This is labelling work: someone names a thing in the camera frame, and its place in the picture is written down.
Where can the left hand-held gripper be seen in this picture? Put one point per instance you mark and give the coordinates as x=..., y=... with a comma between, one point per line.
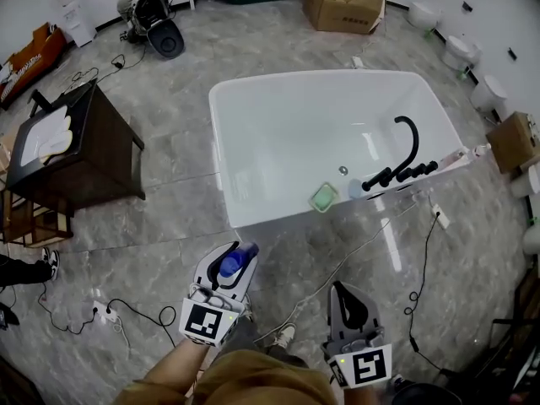
x=206, y=321

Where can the blue bottle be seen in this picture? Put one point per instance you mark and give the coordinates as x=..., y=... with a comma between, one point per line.
x=234, y=262

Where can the white floor standing appliance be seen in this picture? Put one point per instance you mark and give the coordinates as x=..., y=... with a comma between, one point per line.
x=78, y=19

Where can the person's shoe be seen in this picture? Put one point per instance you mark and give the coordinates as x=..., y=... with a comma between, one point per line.
x=248, y=308
x=284, y=335

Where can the person's left leg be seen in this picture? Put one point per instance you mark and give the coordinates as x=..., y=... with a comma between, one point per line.
x=244, y=336

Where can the striped black white cushion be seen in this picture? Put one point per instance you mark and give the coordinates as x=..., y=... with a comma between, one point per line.
x=19, y=76

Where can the orange sofa bed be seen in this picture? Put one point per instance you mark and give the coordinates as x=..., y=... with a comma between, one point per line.
x=46, y=53

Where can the black wall outlet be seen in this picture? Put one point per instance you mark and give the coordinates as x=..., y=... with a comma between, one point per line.
x=467, y=6
x=512, y=54

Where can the black handheld device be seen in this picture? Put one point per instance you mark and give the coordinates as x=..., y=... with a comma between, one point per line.
x=7, y=316

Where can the pale green soap dish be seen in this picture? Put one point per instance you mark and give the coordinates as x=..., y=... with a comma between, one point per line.
x=311, y=198

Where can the white sink basin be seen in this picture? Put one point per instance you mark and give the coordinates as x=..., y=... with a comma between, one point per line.
x=34, y=137

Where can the person's leg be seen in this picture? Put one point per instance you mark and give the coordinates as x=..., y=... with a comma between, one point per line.
x=244, y=336
x=287, y=352

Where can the person's right leg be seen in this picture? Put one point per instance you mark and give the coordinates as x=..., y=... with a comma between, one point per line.
x=287, y=352

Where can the black backpack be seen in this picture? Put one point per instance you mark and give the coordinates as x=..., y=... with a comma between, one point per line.
x=149, y=9

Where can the person's left shoe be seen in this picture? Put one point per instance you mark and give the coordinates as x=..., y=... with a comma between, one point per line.
x=248, y=308

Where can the green soap bar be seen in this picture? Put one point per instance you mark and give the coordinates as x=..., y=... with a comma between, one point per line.
x=324, y=196

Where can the wooden shelf rack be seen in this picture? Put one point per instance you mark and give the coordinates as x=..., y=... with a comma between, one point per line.
x=38, y=226

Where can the black curved faucet spout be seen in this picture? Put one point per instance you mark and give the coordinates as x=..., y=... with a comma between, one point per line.
x=415, y=142

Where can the pale blue bath sponge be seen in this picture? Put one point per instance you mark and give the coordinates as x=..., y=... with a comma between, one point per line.
x=355, y=188

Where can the white power strip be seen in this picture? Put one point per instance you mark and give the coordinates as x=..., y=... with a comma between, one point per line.
x=357, y=62
x=105, y=311
x=441, y=217

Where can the white bathtub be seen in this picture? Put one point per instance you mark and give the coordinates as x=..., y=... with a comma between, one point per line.
x=295, y=133

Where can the black vanity faucet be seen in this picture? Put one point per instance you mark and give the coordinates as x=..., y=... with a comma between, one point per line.
x=40, y=99

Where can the brown cardboard box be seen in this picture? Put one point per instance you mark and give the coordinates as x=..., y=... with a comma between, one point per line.
x=512, y=142

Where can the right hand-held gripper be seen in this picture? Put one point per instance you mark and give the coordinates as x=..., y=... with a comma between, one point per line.
x=367, y=365

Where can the person's right forearm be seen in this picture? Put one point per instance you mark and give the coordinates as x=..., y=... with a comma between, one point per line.
x=360, y=396

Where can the black faucet knob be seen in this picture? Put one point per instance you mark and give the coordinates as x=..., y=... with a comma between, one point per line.
x=403, y=175
x=417, y=170
x=430, y=167

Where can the dark oval padded panel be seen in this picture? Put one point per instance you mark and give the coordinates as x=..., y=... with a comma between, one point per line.
x=422, y=395
x=166, y=40

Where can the dark wooden vanity cabinet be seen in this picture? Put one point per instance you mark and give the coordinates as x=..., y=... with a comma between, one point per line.
x=101, y=154

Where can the person's left forearm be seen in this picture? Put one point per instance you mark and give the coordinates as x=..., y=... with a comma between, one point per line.
x=177, y=365

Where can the person's brown shirt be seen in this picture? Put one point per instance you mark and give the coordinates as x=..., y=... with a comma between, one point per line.
x=261, y=382

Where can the large cardboard box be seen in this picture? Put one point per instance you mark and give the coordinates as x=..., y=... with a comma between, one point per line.
x=341, y=11

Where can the small pink white bottle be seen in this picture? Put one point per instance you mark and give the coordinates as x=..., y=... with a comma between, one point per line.
x=482, y=150

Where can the cream slipper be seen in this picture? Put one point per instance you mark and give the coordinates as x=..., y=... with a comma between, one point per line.
x=55, y=150
x=61, y=125

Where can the person's right shoe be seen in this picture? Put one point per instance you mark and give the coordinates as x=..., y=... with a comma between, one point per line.
x=284, y=335

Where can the pink white tube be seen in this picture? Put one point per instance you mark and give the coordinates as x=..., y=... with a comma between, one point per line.
x=453, y=158

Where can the black hand shower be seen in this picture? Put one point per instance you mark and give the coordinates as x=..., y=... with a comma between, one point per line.
x=375, y=180

